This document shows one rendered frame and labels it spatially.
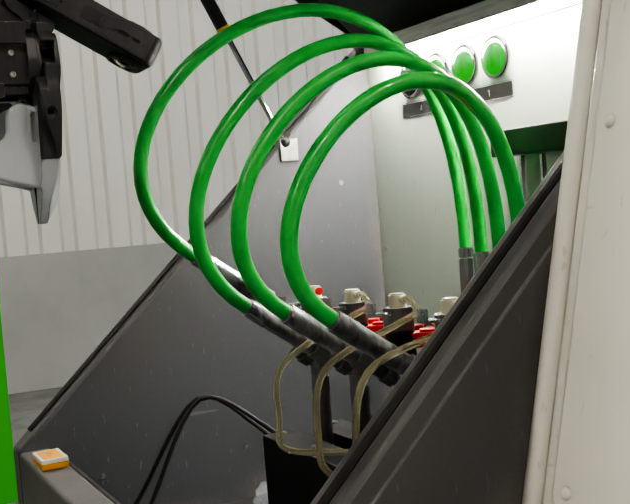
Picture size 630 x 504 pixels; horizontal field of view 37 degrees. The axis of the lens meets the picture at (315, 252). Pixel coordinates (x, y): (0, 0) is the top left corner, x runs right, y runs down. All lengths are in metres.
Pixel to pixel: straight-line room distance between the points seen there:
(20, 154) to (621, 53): 0.44
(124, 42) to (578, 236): 0.38
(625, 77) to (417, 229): 0.68
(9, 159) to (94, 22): 0.13
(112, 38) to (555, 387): 0.43
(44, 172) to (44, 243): 6.57
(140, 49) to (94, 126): 6.65
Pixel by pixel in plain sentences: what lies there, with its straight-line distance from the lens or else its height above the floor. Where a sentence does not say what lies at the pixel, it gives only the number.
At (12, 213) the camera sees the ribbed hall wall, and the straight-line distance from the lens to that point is 7.31.
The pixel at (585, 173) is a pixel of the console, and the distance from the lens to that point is 0.70.
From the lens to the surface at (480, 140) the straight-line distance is 0.91.
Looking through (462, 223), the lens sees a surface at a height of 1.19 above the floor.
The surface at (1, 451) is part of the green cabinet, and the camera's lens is 4.22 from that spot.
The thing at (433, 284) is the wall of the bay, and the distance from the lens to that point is 1.30.
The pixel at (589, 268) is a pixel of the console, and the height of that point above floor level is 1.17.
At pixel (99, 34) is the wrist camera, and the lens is 0.78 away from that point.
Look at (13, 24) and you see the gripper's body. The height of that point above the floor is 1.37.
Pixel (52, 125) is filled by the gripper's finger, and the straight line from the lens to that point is 0.74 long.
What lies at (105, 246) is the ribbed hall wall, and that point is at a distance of 7.41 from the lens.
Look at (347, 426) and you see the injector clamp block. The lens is 1.05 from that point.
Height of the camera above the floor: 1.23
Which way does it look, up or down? 3 degrees down
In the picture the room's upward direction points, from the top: 4 degrees counter-clockwise
